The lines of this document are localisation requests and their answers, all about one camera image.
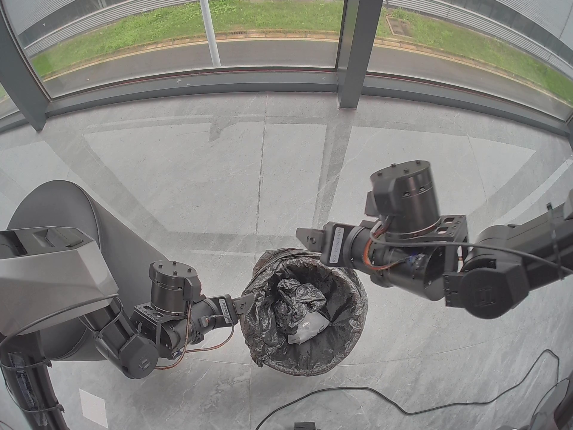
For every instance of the black plastic bag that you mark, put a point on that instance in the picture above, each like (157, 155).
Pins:
(264, 329)

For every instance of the black plastic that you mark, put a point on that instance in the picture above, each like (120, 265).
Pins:
(297, 298)

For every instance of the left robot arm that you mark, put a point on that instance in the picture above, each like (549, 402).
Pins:
(58, 267)

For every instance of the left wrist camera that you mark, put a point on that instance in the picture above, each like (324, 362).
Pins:
(192, 287)

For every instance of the window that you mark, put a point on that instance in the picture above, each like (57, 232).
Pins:
(353, 38)

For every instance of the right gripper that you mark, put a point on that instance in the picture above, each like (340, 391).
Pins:
(358, 249)

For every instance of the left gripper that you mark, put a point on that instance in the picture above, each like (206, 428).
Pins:
(217, 314)

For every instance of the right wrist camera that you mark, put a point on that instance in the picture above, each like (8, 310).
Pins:
(371, 202)

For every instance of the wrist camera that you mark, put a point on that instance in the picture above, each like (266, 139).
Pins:
(192, 287)
(371, 202)

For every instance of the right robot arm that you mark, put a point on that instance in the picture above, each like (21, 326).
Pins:
(483, 289)

